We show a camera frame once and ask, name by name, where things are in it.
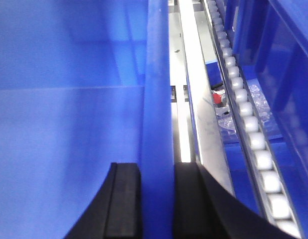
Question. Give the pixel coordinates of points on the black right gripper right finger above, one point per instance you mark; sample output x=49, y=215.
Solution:
x=205, y=210

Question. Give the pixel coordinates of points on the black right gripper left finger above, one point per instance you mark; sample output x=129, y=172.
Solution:
x=115, y=211

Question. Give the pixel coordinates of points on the large blue plastic bin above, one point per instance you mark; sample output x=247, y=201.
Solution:
x=83, y=84

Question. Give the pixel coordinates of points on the white roller conveyor track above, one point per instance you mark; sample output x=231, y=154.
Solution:
x=273, y=198

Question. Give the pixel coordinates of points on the clear plastic wrap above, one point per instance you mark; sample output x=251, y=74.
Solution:
x=226, y=122

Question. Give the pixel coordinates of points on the red capped object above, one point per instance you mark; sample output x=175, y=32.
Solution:
x=219, y=98

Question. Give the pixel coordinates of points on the lower right blue bin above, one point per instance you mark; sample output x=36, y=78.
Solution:
x=270, y=41

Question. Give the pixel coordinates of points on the stainless steel shelf rail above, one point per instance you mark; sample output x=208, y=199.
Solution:
x=195, y=130

